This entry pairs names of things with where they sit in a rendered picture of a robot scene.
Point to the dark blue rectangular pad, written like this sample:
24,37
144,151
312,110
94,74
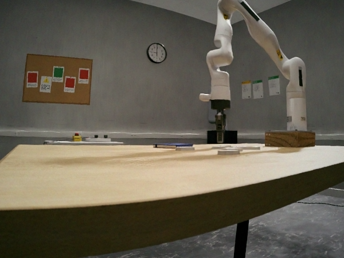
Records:
171,145

